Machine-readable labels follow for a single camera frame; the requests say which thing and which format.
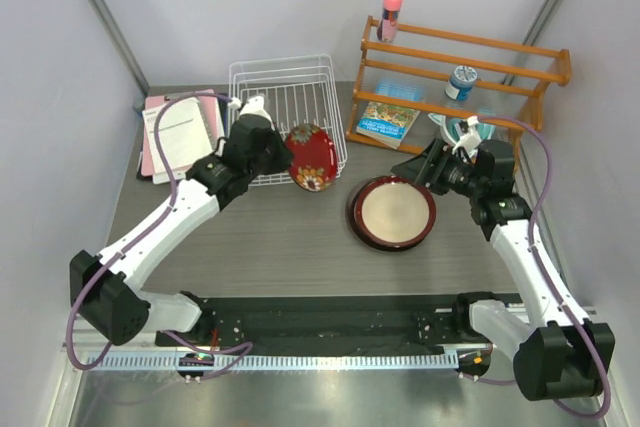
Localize white manual booklet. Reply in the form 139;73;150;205
141;94;221;185

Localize teal cat ear headphones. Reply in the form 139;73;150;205
428;113;496;145

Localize dark red patterned plate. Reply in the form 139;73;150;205
285;123;338;192

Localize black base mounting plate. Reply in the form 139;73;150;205
176;295;489;357

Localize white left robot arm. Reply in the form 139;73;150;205
69;94;293;346

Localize blue lidded jar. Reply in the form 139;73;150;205
445;65;478;102

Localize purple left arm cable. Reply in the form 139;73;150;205
65;91;254;381

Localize orange wooden shelf rack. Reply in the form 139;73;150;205
345;17;572;147

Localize dark red cream plate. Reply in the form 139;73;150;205
355;176;436;252

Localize clear blue plastic box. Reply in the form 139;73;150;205
375;80;424;102

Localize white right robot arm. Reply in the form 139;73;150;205
391;116;615;417

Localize pink capped bottle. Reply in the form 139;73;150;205
377;0;404;43

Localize white slotted cable duct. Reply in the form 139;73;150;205
95;351;459;372

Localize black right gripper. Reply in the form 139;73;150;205
391;138;485;200

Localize blue paperback book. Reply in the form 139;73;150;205
356;101;420;149

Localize dark blue notebook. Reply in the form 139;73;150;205
216;93;231;121

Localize white wire dish rack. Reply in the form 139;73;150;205
229;54;347;187

